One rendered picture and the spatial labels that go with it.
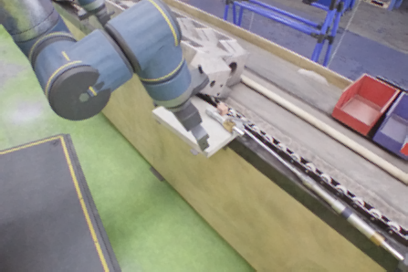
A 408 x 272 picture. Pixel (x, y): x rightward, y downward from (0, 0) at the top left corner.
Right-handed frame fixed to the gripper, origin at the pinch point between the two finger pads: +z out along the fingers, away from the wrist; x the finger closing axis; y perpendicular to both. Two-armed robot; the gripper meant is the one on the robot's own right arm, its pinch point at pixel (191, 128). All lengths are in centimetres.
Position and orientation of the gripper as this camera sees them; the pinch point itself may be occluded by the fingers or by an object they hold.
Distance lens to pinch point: 76.7
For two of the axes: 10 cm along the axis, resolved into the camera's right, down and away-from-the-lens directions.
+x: 5.4, 6.1, -5.8
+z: 2.2, 5.7, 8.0
